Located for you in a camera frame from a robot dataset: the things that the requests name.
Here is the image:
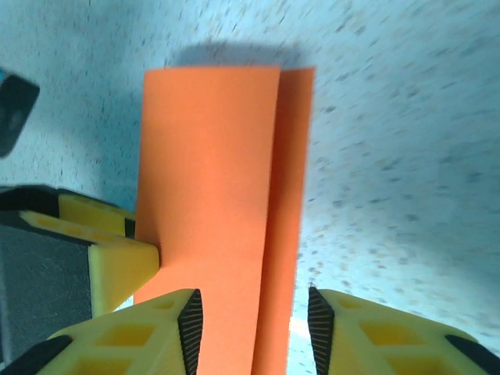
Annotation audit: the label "orange paper sheet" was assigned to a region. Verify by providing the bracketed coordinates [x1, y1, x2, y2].
[132, 65, 316, 375]

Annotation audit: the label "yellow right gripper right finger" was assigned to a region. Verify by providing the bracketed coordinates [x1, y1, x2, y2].
[307, 286, 500, 375]

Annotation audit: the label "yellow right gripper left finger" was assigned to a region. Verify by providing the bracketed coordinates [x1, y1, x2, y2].
[9, 287, 205, 375]

